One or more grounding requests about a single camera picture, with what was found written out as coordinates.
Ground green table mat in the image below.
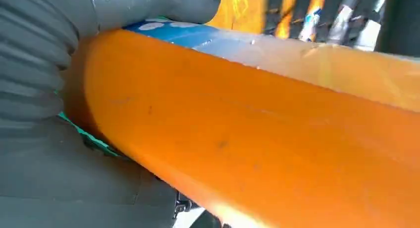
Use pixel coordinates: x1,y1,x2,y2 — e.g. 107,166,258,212
57,112,120,158

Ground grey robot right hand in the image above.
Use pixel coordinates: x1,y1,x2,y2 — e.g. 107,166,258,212
0,0,230,228

